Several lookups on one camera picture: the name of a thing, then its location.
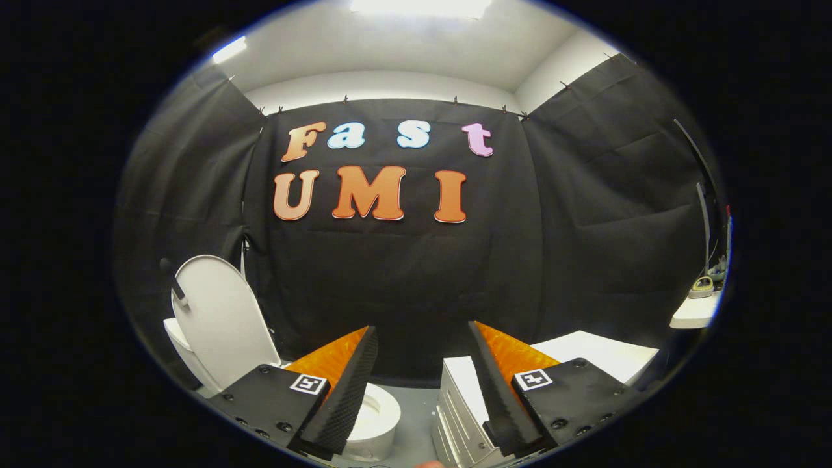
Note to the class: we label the large ceiling light panel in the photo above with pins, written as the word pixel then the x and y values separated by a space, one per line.
pixel 419 8

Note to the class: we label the white toilet lid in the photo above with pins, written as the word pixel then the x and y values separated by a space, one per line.
pixel 221 318

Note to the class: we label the white toilet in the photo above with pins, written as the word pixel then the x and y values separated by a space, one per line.
pixel 380 416

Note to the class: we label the black backdrop cloth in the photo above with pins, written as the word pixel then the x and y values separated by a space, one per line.
pixel 403 279

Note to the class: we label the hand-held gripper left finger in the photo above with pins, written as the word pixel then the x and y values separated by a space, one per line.
pixel 344 396

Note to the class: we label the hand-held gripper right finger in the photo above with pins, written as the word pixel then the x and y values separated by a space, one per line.
pixel 497 396

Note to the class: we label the white drawer cabinet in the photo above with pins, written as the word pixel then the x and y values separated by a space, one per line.
pixel 585 351

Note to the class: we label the small ceiling light panel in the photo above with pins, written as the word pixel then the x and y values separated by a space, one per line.
pixel 229 49

